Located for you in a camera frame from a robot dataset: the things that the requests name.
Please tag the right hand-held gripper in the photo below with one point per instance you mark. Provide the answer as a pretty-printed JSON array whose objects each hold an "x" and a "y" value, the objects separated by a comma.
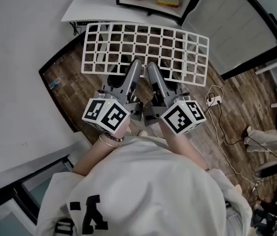
[{"x": 180, "y": 117}]

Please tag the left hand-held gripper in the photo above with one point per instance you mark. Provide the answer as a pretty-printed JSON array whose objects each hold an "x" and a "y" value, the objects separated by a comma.
[{"x": 107, "y": 114}]

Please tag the white wire rack shelf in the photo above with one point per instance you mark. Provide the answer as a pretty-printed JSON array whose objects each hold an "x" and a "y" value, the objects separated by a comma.
[{"x": 109, "y": 52}]

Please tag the person's left forearm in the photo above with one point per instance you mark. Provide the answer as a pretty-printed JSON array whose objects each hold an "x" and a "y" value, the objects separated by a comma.
[{"x": 91, "y": 156}]

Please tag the person's right forearm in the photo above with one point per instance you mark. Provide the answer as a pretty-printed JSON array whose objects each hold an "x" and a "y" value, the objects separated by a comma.
[{"x": 182, "y": 149}]

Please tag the person's light shoe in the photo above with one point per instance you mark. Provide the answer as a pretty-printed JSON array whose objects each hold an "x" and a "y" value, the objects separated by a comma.
[{"x": 143, "y": 133}]

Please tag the gold bangle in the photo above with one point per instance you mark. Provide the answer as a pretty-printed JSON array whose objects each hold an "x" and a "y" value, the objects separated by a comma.
[{"x": 109, "y": 143}]

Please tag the clear plastic water bottle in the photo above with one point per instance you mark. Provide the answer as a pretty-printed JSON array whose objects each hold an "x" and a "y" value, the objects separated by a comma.
[{"x": 55, "y": 82}]

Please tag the yellow sandwich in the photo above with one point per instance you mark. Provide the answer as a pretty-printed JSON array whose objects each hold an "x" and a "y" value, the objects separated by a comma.
[{"x": 168, "y": 1}]

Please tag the person's white printed shirt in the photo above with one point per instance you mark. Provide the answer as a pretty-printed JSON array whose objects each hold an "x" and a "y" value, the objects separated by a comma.
[{"x": 141, "y": 188}]

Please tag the black-framed glass door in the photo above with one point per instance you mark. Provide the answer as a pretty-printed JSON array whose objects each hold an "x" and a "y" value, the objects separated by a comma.
[{"x": 37, "y": 193}]

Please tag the black equipment pile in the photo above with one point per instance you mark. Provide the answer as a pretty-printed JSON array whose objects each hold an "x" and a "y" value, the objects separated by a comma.
[{"x": 276, "y": 205}]

